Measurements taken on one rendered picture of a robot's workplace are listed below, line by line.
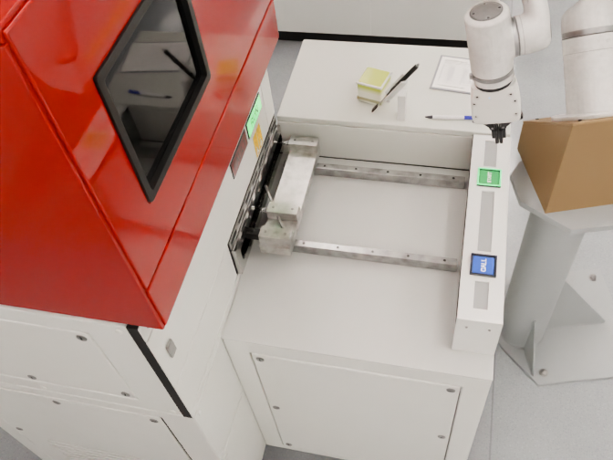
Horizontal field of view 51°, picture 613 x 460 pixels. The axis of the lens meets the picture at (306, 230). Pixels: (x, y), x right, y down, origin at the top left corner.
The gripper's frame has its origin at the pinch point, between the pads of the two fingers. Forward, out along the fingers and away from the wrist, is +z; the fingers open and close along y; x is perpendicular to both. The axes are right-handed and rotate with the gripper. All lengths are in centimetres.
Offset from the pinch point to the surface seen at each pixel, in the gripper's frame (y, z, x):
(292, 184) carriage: -54, 12, -2
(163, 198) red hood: -46, -40, -52
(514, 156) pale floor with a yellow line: -5, 113, 103
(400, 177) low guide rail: -27.7, 21.6, 7.9
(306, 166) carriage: -51, 13, 5
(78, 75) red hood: -40, -69, -58
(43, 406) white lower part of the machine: -107, 19, -66
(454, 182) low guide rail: -13.4, 24.7, 7.9
